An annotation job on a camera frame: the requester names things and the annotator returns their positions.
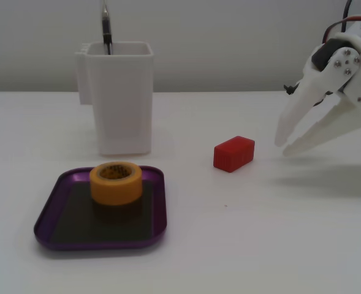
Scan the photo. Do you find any red cube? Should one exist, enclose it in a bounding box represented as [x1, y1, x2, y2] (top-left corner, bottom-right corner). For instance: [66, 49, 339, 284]
[213, 135, 256, 173]

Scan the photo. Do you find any white plastic pen holder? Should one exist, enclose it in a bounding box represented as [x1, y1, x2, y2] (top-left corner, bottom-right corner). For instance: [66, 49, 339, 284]
[75, 42, 154, 156]

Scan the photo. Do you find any yellow masking tape roll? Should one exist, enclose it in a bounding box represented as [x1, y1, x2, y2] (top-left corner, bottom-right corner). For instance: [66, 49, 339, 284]
[89, 162, 143, 206]

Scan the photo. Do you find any black ballpoint pen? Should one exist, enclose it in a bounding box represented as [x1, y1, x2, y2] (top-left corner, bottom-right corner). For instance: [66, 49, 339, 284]
[101, 0, 114, 56]

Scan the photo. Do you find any purple metal tray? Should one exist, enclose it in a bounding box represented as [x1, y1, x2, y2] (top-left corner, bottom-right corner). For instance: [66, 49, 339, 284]
[34, 165, 167, 252]

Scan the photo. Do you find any red white servo cable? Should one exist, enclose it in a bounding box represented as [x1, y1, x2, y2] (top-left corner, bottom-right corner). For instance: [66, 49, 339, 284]
[322, 13, 361, 44]

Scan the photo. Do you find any black cable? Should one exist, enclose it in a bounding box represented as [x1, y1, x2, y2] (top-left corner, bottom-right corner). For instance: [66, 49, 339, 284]
[341, 0, 354, 33]

